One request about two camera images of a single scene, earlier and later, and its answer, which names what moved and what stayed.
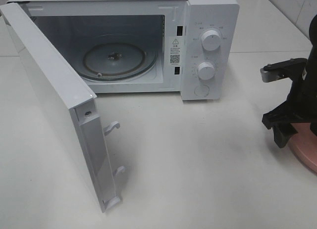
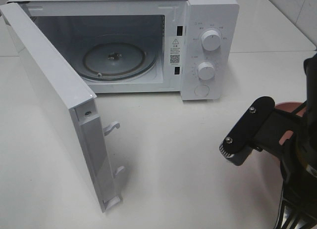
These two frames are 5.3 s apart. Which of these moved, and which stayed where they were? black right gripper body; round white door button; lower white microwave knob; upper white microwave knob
Moved: black right gripper body
Stayed: round white door button; lower white microwave knob; upper white microwave knob
